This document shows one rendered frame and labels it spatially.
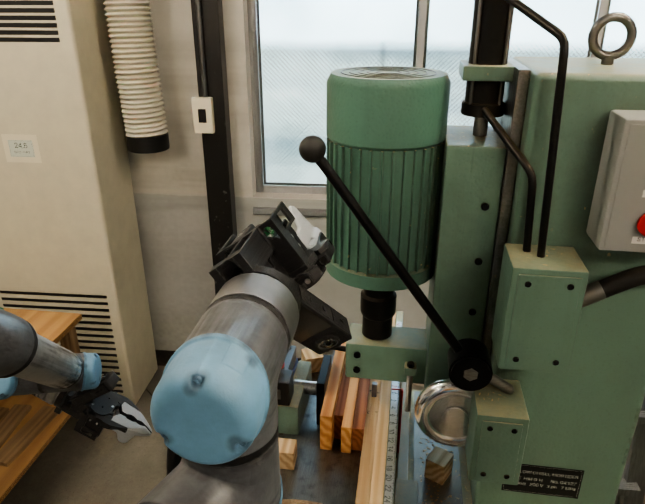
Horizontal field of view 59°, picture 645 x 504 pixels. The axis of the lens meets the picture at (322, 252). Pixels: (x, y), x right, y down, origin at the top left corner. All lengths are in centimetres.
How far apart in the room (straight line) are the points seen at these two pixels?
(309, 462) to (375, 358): 20
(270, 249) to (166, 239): 199
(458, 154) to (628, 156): 21
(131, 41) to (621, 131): 173
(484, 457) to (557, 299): 26
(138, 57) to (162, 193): 58
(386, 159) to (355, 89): 10
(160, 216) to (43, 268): 49
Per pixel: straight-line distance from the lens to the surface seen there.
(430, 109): 80
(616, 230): 77
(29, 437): 234
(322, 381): 102
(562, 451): 102
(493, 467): 90
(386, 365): 100
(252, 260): 51
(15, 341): 94
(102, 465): 244
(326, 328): 58
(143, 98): 219
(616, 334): 91
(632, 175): 75
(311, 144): 73
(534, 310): 77
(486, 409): 86
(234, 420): 38
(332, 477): 99
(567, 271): 76
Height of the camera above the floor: 160
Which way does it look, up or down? 24 degrees down
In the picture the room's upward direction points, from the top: straight up
